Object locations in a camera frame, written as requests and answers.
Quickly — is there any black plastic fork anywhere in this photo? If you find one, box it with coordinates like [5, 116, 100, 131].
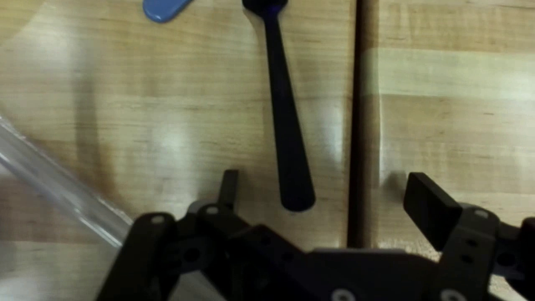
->
[241, 0, 318, 213]

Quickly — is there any clear plastic straw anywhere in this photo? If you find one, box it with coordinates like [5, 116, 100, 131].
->
[0, 114, 135, 251]

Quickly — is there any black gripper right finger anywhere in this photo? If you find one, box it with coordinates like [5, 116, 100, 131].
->
[401, 171, 535, 301]

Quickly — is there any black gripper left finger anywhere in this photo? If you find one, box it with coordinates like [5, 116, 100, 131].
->
[97, 169, 264, 301]

